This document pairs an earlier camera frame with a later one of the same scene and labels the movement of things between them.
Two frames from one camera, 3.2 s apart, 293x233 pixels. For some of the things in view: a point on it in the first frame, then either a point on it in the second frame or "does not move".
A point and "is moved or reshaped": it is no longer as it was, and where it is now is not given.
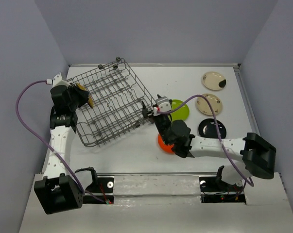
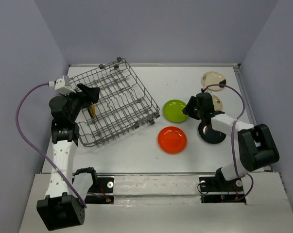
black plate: x=207 y=128 does not move
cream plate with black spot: x=214 y=80 does not move
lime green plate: x=182 y=113 does not move
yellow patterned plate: x=89 y=100 is moved or reshaped
